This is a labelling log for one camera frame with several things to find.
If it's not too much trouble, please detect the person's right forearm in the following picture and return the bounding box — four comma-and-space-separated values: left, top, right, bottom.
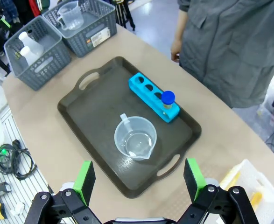
176, 0, 191, 44

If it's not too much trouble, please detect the grey basket with label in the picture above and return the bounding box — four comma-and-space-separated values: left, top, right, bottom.
41, 0, 118, 58

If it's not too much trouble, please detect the white plastic basket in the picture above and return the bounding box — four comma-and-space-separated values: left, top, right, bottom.
219, 159, 274, 224

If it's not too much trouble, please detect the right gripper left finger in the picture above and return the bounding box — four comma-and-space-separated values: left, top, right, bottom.
26, 160, 100, 224

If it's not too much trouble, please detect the black cable bundle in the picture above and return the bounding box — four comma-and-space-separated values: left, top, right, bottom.
0, 139, 36, 181

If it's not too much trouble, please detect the person in grey jacket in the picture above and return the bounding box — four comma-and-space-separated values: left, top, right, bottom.
176, 0, 274, 109

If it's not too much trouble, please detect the person's right hand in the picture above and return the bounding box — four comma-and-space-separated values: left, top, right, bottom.
170, 39, 183, 63

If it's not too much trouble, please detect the dark brown serving tray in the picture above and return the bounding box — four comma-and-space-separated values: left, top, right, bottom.
57, 56, 203, 199

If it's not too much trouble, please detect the yellow test tube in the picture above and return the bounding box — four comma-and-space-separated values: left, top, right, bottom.
249, 190, 264, 207

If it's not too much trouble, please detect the white plastic flask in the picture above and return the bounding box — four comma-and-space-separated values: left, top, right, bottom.
18, 31, 45, 57
20, 45, 38, 67

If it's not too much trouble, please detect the test tube with blue cap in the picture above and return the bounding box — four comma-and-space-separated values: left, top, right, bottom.
161, 90, 176, 115

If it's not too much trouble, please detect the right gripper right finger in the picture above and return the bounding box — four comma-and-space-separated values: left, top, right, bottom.
180, 158, 260, 224

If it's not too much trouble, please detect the blue test tube rack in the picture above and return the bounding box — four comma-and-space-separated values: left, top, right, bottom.
128, 72, 181, 124

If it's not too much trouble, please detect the grey basket holding flasks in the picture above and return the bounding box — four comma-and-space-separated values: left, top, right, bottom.
3, 15, 72, 91

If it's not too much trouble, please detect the clear plastic measuring cup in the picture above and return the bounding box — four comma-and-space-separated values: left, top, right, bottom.
113, 113, 158, 161
57, 0, 85, 31

